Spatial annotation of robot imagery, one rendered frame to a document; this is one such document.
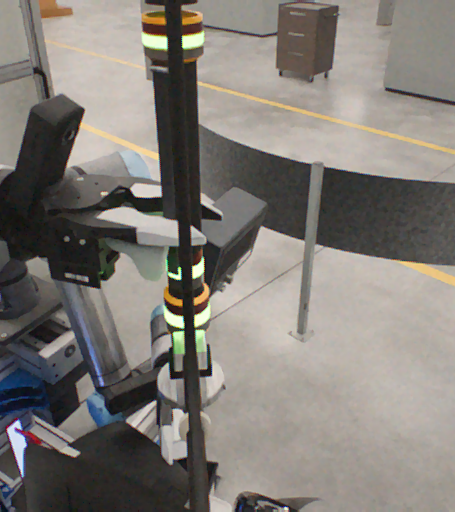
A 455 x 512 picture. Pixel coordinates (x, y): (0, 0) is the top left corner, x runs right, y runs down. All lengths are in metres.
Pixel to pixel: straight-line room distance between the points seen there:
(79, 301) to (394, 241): 1.75
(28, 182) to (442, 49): 6.51
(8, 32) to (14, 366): 1.62
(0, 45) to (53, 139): 2.19
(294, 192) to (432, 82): 4.63
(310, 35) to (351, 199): 5.06
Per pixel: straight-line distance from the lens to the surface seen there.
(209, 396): 0.56
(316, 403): 2.55
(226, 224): 1.30
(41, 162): 0.48
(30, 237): 0.55
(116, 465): 0.87
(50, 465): 0.58
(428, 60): 6.95
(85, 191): 0.50
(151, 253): 0.45
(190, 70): 0.41
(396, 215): 2.43
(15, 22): 2.70
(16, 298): 1.40
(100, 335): 1.01
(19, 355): 1.45
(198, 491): 0.38
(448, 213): 2.44
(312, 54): 7.35
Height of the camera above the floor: 1.88
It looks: 32 degrees down
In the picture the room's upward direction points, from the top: straight up
